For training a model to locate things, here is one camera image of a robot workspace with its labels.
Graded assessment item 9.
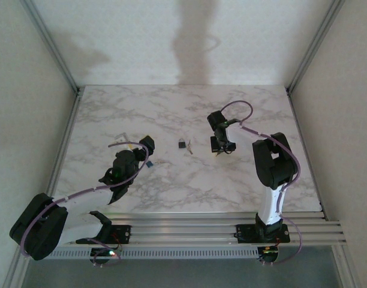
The black controller board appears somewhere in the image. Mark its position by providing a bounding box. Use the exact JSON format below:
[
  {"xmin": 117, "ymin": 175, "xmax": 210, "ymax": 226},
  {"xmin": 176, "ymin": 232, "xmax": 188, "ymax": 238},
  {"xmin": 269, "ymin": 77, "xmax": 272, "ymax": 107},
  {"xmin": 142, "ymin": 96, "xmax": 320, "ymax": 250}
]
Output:
[
  {"xmin": 90, "ymin": 247, "xmax": 122, "ymax": 268},
  {"xmin": 258, "ymin": 245, "xmax": 281, "ymax": 266}
]

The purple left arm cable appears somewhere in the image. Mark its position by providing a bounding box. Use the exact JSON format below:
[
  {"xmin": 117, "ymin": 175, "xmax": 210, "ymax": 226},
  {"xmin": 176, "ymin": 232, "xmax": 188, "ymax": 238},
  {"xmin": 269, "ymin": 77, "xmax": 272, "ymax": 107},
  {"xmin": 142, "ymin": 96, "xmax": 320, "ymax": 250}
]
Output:
[{"xmin": 21, "ymin": 142, "xmax": 150, "ymax": 268}]

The narrow aluminium table rail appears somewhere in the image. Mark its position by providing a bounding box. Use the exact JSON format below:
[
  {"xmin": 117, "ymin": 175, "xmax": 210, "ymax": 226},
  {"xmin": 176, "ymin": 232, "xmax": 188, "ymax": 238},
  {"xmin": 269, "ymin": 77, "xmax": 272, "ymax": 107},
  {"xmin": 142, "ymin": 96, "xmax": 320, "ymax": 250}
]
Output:
[{"xmin": 45, "ymin": 88, "xmax": 83, "ymax": 199}]

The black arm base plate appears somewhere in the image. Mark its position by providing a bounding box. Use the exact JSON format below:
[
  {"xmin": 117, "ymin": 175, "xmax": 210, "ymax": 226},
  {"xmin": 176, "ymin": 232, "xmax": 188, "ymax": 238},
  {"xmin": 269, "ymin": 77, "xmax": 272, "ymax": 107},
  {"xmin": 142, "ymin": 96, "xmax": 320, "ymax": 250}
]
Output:
[
  {"xmin": 236, "ymin": 223, "xmax": 291, "ymax": 244},
  {"xmin": 75, "ymin": 224, "xmax": 133, "ymax": 245}
]

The wide aluminium base rail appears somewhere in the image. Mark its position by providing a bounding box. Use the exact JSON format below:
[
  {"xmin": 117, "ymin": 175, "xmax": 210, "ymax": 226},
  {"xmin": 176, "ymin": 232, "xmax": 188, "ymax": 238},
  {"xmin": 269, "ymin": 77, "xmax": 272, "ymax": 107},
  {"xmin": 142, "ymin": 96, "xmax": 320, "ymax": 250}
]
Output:
[{"xmin": 20, "ymin": 211, "xmax": 348, "ymax": 248}]

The grey slotted cable duct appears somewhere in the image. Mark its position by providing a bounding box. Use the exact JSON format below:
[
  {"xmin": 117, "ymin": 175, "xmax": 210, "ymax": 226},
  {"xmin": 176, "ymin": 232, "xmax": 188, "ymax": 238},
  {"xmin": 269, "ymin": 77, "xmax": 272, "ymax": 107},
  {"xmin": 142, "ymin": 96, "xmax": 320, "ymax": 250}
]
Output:
[{"xmin": 30, "ymin": 246, "xmax": 260, "ymax": 260}]

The aluminium frame post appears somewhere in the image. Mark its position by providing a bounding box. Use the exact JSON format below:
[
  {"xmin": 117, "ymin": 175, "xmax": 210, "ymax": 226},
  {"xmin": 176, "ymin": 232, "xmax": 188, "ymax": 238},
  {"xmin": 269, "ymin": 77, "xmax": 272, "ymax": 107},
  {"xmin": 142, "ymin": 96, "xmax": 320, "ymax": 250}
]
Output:
[
  {"xmin": 3, "ymin": 247, "xmax": 31, "ymax": 288},
  {"xmin": 20, "ymin": 0, "xmax": 82, "ymax": 94},
  {"xmin": 286, "ymin": 0, "xmax": 347, "ymax": 94},
  {"xmin": 332, "ymin": 245, "xmax": 361, "ymax": 288}
]

